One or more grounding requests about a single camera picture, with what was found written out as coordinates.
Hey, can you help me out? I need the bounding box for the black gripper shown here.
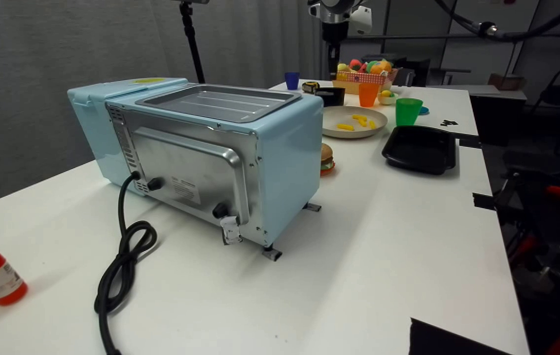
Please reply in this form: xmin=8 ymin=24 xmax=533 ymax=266
xmin=322 ymin=22 xmax=351 ymax=81

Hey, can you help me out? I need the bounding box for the beige plate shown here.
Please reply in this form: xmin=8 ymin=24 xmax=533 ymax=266
xmin=320 ymin=105 xmax=391 ymax=142

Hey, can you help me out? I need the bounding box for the black plastic tray bin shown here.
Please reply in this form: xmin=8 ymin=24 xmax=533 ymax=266
xmin=381 ymin=124 xmax=460 ymax=178

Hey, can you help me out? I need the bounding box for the pink toy fruit basket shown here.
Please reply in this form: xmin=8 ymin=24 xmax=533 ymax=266
xmin=333 ymin=61 xmax=400 ymax=95

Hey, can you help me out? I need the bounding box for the small black box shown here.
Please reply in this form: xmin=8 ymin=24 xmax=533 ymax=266
xmin=312 ymin=87 xmax=347 ymax=109

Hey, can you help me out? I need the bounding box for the orange cup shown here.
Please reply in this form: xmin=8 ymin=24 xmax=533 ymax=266
xmin=357 ymin=77 xmax=385 ymax=109

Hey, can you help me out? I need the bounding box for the orange yellow toy fruit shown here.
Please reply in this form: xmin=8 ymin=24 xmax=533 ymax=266
xmin=365 ymin=57 xmax=397 ymax=75

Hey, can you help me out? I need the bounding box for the yellow green toy fruit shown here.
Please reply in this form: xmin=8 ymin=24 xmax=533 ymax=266
xmin=377 ymin=87 xmax=399 ymax=109

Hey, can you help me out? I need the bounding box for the green cup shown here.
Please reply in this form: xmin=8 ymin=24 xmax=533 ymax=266
xmin=395 ymin=97 xmax=424 ymax=128

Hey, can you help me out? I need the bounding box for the toy burger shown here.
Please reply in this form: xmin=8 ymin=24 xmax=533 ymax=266
xmin=320 ymin=142 xmax=339 ymax=178

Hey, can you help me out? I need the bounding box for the light blue toaster oven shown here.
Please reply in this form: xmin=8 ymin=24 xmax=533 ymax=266
xmin=65 ymin=75 xmax=326 ymax=262

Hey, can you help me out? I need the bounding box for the black tripod pole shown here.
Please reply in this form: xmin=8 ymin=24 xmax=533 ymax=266
xmin=178 ymin=0 xmax=209 ymax=85

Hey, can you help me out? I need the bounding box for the black tape strip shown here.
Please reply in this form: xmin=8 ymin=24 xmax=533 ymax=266
xmin=471 ymin=191 xmax=503 ymax=213
xmin=456 ymin=134 xmax=483 ymax=150

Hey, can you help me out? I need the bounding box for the brown cardboard box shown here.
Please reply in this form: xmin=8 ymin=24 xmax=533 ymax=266
xmin=487 ymin=71 xmax=529 ymax=93

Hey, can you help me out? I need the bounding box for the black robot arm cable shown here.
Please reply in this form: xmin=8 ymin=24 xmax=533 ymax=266
xmin=432 ymin=0 xmax=560 ymax=44

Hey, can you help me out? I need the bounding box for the black toaster power cord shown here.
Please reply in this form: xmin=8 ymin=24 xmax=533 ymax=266
xmin=93 ymin=172 xmax=160 ymax=355

